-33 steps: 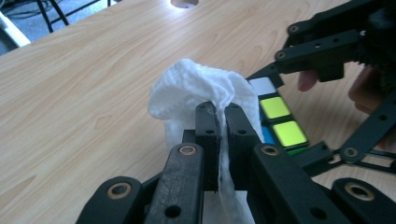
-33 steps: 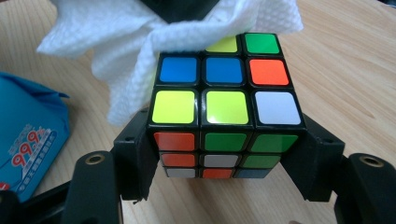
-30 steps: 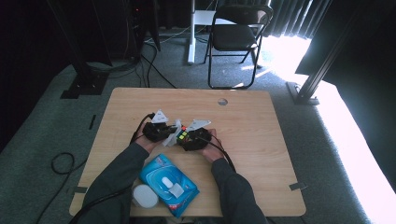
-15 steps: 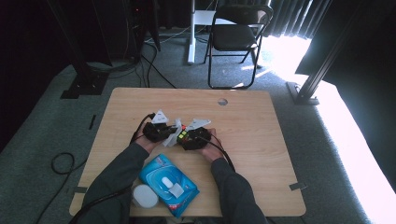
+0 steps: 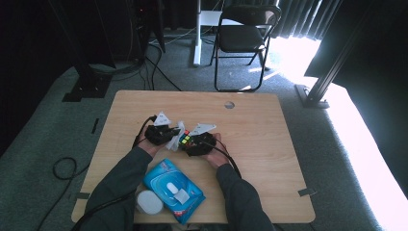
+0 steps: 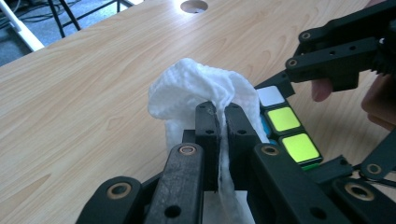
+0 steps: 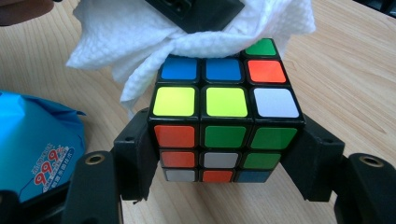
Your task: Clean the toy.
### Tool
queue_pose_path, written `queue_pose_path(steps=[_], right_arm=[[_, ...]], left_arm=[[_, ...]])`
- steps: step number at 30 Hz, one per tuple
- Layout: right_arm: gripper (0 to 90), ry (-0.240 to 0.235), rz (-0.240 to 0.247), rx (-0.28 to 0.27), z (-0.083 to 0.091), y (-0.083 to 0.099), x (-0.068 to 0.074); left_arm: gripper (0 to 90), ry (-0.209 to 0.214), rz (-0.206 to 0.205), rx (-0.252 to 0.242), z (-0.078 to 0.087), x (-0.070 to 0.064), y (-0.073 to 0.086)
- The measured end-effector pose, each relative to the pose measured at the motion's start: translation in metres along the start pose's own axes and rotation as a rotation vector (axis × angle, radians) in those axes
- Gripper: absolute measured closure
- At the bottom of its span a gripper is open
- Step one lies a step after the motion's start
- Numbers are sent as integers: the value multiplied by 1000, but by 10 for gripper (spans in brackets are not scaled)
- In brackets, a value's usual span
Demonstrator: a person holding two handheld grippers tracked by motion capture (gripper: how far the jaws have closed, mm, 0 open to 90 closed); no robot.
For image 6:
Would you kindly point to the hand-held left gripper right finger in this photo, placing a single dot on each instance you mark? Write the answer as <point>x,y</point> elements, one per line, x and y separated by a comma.
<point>239,127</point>

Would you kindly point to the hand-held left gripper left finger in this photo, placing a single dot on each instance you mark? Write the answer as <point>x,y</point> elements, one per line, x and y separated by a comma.
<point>207,124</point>

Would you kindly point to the colourful puzzle cube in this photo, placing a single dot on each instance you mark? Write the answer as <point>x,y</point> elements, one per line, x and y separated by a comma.
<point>283,119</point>

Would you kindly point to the white wet wipe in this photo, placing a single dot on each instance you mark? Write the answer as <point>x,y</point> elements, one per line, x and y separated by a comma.
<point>186,84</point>

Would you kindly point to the black metal stand legs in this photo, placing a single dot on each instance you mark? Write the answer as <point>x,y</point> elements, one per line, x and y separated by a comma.
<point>67,18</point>

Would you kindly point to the white metal stand leg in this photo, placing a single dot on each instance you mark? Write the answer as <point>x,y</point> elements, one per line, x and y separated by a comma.
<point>21,29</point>

